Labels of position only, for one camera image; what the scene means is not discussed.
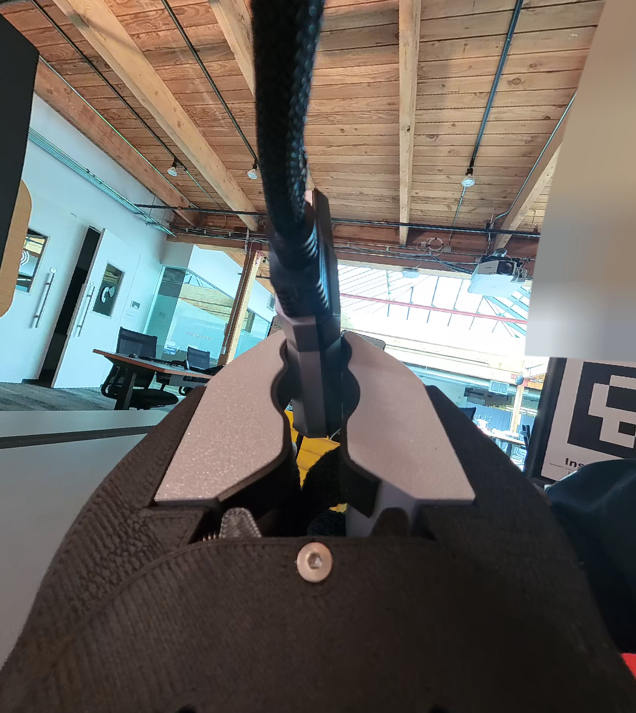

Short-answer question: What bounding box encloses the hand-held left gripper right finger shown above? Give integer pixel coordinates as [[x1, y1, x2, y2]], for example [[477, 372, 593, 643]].
[[341, 331, 476, 537]]

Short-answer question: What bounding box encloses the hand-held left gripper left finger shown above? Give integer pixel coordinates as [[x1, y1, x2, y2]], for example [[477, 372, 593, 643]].
[[153, 333, 291, 507]]

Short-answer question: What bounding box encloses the yellow plastic bin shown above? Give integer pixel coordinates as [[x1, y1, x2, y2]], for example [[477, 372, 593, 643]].
[[294, 433, 348, 514]]

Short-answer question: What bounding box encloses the black braided hdmi cable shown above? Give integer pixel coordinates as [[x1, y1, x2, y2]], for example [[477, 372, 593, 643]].
[[251, 0, 348, 438]]

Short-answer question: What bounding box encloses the black office chair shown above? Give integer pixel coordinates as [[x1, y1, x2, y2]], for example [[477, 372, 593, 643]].
[[101, 327, 179, 410], [179, 345, 224, 396]]

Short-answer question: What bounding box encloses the wooden office desk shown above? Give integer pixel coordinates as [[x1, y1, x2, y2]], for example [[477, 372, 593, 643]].
[[93, 348, 215, 413]]

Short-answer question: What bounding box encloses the white ceiling projector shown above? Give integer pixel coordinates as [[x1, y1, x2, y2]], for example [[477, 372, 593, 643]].
[[467, 250, 533, 296]]

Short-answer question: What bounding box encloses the black white tag sign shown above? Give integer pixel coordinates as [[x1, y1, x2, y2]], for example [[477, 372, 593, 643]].
[[538, 356, 636, 485]]

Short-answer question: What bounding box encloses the framed phone icon sign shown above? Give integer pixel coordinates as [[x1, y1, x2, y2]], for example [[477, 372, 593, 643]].
[[91, 263, 125, 318]]

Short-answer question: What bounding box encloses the black glass door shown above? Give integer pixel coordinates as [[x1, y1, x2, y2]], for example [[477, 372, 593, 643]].
[[36, 225, 103, 388]]

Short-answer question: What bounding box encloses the person's dark printed sweatshirt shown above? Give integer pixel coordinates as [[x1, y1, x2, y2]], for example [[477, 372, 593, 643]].
[[546, 440, 636, 713]]

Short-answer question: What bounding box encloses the framed wave icon sign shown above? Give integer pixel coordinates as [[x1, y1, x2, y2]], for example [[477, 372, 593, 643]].
[[16, 228, 48, 293]]

